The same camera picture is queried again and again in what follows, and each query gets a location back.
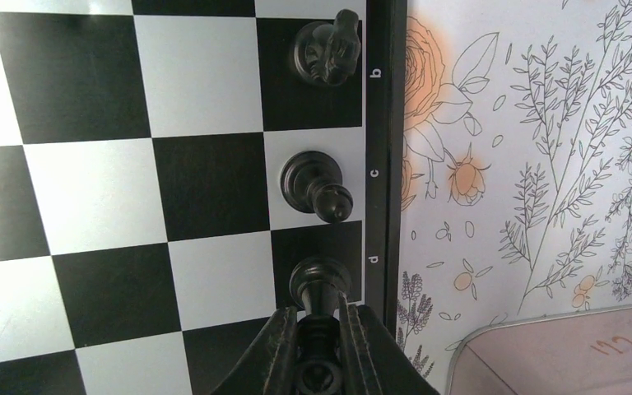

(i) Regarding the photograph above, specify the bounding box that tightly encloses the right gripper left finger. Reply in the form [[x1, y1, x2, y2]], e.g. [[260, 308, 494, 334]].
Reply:
[[211, 307, 298, 395]]

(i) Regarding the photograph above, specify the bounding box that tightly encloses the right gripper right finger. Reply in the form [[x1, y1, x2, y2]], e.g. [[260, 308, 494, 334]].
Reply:
[[338, 294, 439, 395]]

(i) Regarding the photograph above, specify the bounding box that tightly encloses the black queen chess piece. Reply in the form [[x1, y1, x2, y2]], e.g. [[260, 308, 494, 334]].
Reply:
[[290, 256, 351, 394]]

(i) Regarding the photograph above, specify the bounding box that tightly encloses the black knight chess piece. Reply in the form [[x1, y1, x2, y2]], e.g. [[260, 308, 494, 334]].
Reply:
[[288, 9, 361, 87]]

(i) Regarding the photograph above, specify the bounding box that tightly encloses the black grey chess board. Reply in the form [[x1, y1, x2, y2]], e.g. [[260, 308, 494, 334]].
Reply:
[[0, 1, 388, 394]]

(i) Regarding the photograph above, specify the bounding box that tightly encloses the floral table mat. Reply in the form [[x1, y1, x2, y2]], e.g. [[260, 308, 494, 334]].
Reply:
[[395, 1, 632, 389]]

